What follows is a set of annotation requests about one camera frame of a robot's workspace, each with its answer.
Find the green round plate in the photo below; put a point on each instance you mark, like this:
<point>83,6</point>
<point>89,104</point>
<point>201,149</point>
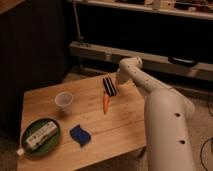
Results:
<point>48,146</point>

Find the white labelled bottle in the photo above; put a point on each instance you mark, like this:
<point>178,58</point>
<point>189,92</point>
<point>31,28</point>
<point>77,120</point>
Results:
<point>39,137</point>

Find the metal vertical pole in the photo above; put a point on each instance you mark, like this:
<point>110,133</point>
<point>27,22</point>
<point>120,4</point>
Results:
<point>80,39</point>

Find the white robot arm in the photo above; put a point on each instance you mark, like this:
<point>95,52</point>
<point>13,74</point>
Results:
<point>166,111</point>

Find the black handle on rail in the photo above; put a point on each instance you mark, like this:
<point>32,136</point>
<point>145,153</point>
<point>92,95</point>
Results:
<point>187,63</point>

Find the orange carrot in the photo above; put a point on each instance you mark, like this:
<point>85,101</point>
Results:
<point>106,100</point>

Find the blue sponge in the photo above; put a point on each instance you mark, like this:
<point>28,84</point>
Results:
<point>80,135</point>

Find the clear plastic cup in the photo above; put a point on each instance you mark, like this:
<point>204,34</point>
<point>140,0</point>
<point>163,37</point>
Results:
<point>64,101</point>

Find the grey metal rail beam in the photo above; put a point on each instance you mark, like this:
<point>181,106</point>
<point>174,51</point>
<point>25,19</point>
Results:
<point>202,71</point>

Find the wooden low table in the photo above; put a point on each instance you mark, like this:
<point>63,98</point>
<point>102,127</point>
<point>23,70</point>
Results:
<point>119,131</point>

